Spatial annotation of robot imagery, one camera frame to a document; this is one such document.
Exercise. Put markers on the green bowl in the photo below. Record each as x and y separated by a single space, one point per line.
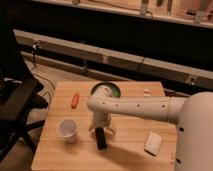
114 88

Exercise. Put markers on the white sponge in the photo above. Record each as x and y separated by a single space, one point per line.
152 143

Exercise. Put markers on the orange carrot toy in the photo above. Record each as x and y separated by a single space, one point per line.
75 100

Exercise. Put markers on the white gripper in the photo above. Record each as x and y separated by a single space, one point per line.
101 119

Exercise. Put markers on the white paper cup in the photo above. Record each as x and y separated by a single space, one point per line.
67 129

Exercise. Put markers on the black eraser block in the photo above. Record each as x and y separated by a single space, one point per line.
100 138

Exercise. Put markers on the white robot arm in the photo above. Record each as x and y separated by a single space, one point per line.
193 117

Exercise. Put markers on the white glue bottle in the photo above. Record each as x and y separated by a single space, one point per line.
146 93

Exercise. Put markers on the black office chair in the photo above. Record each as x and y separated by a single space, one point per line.
18 95

